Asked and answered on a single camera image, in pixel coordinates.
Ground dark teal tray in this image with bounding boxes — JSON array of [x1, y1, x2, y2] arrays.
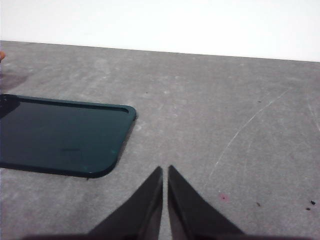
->
[[0, 93, 138, 179]]

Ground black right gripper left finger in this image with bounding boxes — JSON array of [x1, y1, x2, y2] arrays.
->
[[88, 166, 164, 240]]

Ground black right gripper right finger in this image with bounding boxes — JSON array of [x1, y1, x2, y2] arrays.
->
[[167, 164, 246, 240]]

